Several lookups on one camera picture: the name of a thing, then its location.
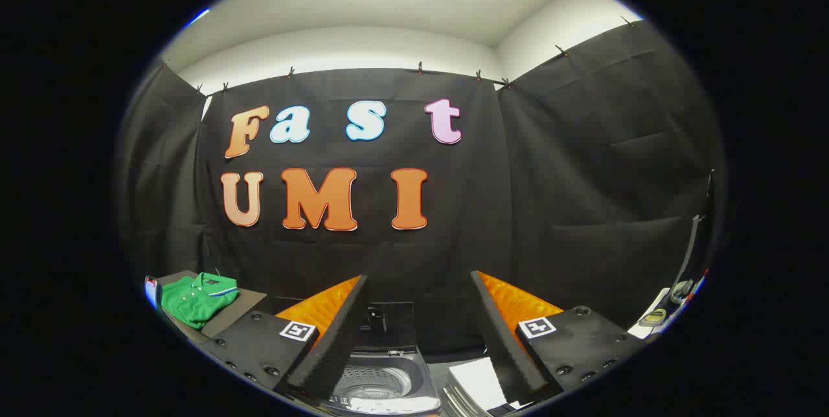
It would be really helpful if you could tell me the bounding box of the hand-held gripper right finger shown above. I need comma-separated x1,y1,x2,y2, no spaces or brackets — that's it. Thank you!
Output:
470,270,650,406

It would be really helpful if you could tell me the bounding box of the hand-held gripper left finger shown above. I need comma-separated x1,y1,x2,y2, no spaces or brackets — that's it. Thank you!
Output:
199,275,371,403

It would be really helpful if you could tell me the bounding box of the grey top-load washing machine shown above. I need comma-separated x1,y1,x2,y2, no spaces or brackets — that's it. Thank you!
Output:
321,347,444,415

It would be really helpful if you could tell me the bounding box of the green polo shirt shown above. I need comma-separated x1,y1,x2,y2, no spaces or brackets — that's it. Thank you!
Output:
161,273,240,330

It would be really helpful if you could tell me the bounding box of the white floor board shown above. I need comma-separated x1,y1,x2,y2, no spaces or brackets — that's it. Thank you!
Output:
447,357,509,414

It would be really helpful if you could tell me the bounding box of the dark upright pole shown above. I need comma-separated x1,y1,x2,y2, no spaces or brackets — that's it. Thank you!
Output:
674,171,716,295

